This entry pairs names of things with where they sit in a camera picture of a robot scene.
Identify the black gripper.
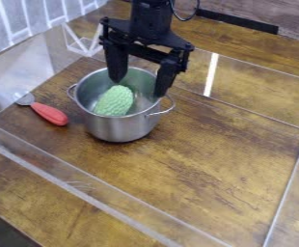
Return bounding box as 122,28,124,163
100,0,195,97

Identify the green bitter gourd toy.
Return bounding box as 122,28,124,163
93,85,134,116

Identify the silver metal pot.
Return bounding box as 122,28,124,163
67,67,175,143

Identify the black strip on table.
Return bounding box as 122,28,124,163
196,9,279,35

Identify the clear acrylic triangle bracket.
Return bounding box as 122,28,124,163
61,23,103,57

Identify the black cable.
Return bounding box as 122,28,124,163
168,0,202,22

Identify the red handled spatula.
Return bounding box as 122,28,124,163
13,93,68,126

